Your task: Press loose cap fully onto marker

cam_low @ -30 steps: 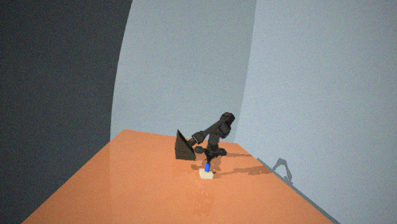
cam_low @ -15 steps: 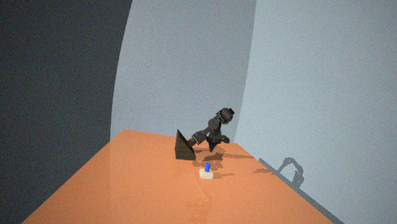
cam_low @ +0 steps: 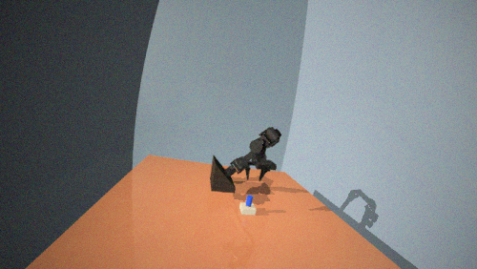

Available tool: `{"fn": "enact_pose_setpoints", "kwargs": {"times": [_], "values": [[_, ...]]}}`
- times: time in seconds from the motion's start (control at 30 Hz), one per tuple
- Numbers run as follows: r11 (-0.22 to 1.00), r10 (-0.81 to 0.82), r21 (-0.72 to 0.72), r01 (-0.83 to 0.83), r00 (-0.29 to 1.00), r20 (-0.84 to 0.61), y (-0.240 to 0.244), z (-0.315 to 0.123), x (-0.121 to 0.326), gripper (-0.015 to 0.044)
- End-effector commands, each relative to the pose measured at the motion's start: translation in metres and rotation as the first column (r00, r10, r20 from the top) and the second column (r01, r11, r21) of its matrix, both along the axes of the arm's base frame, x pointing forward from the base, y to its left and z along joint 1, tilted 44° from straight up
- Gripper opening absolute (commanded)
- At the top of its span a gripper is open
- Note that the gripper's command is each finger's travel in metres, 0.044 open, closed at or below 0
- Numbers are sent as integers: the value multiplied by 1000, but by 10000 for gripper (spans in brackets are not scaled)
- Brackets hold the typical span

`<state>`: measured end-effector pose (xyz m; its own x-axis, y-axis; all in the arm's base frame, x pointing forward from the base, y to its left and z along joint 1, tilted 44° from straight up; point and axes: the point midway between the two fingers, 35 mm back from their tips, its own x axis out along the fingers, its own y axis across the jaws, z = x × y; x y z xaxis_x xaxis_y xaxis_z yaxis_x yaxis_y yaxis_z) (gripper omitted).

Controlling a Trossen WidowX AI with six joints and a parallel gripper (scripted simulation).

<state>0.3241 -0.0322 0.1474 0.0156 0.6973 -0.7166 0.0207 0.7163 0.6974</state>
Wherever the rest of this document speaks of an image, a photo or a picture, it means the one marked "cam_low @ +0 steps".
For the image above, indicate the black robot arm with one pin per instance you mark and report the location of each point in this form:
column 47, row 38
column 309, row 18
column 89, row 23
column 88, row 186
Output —
column 267, row 139

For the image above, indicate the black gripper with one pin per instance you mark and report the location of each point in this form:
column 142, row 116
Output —
column 242, row 162

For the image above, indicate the blue cylinder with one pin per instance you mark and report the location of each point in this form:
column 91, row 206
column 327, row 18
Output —
column 249, row 200

